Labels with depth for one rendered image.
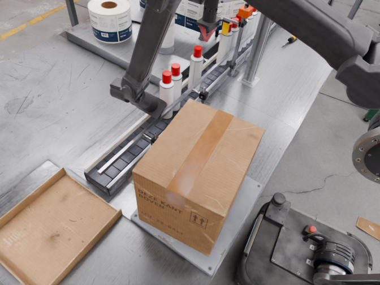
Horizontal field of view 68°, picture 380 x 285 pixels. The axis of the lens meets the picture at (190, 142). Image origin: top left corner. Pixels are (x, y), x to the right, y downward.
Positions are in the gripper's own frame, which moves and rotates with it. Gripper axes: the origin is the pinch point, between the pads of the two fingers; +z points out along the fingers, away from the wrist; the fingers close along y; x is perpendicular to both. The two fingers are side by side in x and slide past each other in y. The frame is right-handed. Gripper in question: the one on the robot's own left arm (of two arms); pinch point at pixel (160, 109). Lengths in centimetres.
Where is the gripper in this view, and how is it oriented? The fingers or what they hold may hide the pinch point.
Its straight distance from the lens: 106.9
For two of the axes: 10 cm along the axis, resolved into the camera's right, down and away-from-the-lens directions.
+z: 2.7, 1.0, 9.6
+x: -4.9, 8.7, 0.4
